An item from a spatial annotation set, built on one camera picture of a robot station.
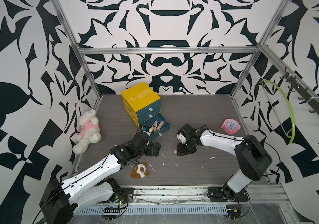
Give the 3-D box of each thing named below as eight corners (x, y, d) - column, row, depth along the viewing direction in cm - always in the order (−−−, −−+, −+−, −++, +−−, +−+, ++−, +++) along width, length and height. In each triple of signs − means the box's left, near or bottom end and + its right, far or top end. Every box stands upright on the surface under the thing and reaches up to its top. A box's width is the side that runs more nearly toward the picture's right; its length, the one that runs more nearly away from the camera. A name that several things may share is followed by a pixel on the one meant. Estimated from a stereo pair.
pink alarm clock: (223, 134, 99) (225, 131, 97) (219, 121, 106) (221, 118, 104) (240, 134, 99) (242, 131, 97) (235, 121, 106) (237, 118, 104)
